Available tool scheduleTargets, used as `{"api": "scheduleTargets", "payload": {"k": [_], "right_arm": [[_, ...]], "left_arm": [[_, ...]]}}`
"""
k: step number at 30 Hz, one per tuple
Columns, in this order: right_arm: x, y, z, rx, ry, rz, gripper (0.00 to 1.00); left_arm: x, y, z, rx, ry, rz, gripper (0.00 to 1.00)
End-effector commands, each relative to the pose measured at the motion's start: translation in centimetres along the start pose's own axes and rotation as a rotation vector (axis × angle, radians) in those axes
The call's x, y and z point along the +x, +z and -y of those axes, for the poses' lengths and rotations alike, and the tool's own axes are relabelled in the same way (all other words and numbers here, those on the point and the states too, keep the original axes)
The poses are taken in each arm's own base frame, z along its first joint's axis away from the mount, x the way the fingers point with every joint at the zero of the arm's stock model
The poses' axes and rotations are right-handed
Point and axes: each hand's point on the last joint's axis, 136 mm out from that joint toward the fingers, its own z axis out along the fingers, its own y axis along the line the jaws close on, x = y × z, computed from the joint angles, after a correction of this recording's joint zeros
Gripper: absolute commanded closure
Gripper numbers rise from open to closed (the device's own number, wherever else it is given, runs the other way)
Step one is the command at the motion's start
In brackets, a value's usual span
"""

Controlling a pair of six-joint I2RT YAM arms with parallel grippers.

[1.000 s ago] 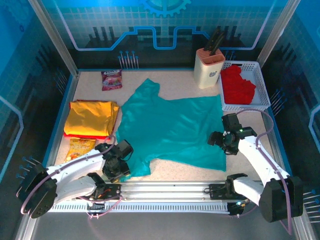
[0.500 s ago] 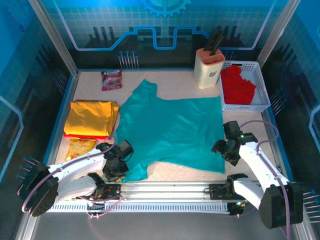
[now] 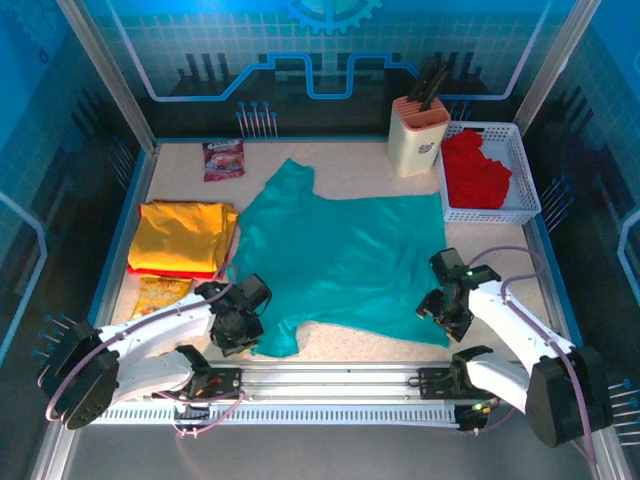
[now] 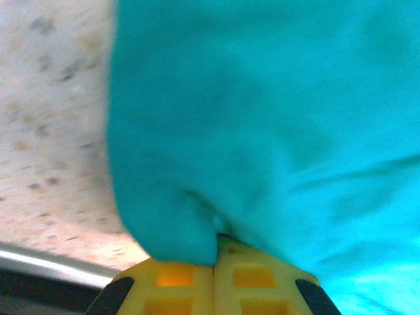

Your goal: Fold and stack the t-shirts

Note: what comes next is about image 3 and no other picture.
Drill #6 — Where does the teal t-shirt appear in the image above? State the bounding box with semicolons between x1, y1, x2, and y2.
227;158;451;359

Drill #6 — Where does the yellow chips bag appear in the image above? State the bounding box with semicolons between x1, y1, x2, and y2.
130;274;194;322

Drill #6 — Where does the folded yellow t-shirt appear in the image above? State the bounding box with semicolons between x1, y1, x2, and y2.
127;201;240;274

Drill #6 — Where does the crumpled red t-shirt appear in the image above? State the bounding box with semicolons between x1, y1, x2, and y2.
439;128;514;211

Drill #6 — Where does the white perforated plastic basket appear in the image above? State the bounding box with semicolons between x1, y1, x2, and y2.
433;121;544;225

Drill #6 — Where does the purple snack bag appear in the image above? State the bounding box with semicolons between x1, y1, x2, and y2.
201;138;247;183

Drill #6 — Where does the cream knife block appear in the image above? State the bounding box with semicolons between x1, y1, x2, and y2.
387;95;451;179

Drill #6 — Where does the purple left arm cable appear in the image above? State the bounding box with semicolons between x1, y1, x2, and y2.
44;264;251;441

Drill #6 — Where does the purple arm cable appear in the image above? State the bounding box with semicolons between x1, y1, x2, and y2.
467;246;601;480
44;264;251;441

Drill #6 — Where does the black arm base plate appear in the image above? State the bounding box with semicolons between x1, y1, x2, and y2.
149;367;244;401
417;367;509;401

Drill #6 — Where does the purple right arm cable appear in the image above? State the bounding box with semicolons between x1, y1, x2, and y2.
467;246;601;480

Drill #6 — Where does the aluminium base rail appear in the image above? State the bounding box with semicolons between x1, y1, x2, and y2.
209;363;451;399

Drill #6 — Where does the white slotted cable duct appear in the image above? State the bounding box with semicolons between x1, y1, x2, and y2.
92;403;471;427

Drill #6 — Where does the black handled knife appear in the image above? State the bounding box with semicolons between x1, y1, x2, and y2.
408;55;444;104
422;64;451;112

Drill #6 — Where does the aluminium frame post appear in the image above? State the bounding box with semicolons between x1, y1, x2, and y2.
512;0;601;134
54;0;159;151

